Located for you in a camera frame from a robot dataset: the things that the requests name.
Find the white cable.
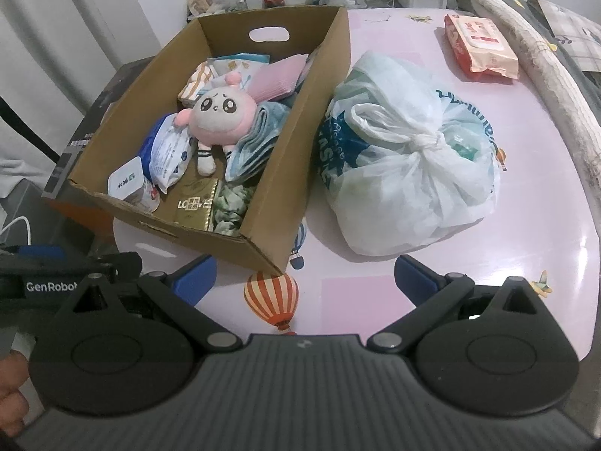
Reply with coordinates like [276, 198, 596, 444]
[0, 216, 33, 246]

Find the dark grey bedding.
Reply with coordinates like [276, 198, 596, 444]
[474, 0, 601, 151]

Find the small white box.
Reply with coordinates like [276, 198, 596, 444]
[107, 157, 161, 214]

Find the plaid grey blanket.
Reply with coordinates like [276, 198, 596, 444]
[527, 0, 601, 74]

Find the white bag of clutter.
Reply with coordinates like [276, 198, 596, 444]
[187, 0, 227, 16]

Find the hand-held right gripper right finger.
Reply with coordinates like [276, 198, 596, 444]
[366, 254, 548, 352]

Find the white curtain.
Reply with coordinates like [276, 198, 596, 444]
[0, 0, 158, 193]

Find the green crumpled wrapper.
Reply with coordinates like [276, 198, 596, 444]
[213, 182, 257, 239]

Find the rolled white mat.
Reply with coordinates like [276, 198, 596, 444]
[467, 0, 601, 184]

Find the gold tissue packet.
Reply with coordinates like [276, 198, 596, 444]
[173, 177, 222, 232]

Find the striped beige cloth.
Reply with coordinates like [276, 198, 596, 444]
[177, 62, 220, 105]

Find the mint green roll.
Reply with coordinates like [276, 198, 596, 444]
[316, 51, 507, 257]

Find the dark printed flat carton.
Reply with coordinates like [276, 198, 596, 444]
[41, 55, 158, 200]

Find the person's left hand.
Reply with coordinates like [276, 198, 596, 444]
[0, 351, 31, 439]

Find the teal white printed packet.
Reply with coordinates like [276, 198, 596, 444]
[208, 51, 272, 91]

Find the light blue towel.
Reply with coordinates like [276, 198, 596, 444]
[224, 101, 293, 182]

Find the pink wet wipes packet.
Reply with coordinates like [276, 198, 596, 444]
[444, 13, 520, 82]

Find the brown cardboard box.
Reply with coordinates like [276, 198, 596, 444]
[67, 6, 352, 277]

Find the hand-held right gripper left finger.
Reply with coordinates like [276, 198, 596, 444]
[70, 254, 241, 353]

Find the blue white plush doll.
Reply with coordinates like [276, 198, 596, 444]
[137, 113, 194, 194]

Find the pink white plush toy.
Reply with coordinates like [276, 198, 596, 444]
[171, 73, 260, 177]

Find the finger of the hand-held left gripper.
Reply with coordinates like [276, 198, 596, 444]
[66, 252, 143, 279]
[0, 243, 65, 261]

